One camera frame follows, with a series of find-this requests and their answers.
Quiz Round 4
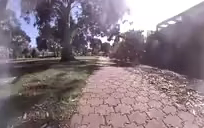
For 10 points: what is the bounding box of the bush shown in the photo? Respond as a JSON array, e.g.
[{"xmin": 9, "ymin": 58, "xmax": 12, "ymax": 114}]
[{"xmin": 110, "ymin": 29, "xmax": 148, "ymax": 66}]

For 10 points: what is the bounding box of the red brick path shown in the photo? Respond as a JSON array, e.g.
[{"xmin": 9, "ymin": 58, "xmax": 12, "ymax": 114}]
[{"xmin": 68, "ymin": 58, "xmax": 193, "ymax": 128}]

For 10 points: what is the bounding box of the large tree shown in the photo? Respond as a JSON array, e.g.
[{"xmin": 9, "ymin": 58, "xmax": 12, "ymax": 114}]
[{"xmin": 21, "ymin": 0, "xmax": 130, "ymax": 63}]

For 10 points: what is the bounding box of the grass lawn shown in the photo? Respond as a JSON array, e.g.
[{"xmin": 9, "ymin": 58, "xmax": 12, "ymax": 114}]
[{"xmin": 0, "ymin": 55, "xmax": 108, "ymax": 128}]

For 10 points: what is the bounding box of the leaf-strewn dirt strip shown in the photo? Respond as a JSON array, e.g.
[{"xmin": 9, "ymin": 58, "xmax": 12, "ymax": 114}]
[{"xmin": 125, "ymin": 63, "xmax": 204, "ymax": 128}]

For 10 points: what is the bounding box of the row of trees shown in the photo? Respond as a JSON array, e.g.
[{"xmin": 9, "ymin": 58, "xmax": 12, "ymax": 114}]
[{"xmin": 0, "ymin": 0, "xmax": 112, "ymax": 60}]

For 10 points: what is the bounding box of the building with dark wall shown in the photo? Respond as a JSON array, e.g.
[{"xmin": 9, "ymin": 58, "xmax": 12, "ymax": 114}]
[{"xmin": 145, "ymin": 0, "xmax": 204, "ymax": 84}]

